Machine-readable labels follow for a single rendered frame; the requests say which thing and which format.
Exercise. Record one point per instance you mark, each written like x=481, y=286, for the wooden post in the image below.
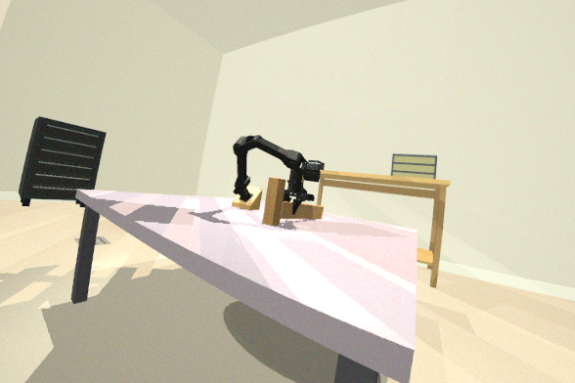
x=274, y=202

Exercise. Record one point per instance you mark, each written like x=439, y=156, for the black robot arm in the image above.
x=291, y=159

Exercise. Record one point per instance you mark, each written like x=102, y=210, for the long wooden rail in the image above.
x=303, y=212

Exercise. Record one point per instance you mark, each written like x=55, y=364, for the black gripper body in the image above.
x=294, y=186

